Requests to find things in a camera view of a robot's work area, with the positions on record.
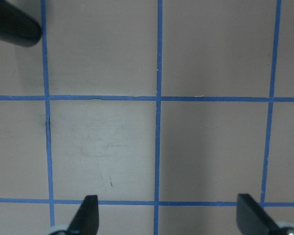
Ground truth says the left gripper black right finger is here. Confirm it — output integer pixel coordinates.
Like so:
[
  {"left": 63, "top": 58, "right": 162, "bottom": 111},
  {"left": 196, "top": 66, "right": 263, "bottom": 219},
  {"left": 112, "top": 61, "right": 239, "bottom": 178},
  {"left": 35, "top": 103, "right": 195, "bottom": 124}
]
[{"left": 236, "top": 194, "right": 280, "bottom": 235}]

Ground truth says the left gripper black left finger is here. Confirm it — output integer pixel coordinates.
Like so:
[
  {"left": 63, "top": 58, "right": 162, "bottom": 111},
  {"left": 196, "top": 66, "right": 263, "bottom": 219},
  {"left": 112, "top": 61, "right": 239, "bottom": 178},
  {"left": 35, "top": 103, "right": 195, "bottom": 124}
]
[{"left": 66, "top": 195, "right": 98, "bottom": 235}]

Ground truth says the dark glass wine bottle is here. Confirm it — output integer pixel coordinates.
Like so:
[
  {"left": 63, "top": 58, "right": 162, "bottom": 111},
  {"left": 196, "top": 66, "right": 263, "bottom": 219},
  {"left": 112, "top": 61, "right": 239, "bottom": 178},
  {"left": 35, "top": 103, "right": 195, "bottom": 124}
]
[{"left": 0, "top": 0, "right": 42, "bottom": 47}]

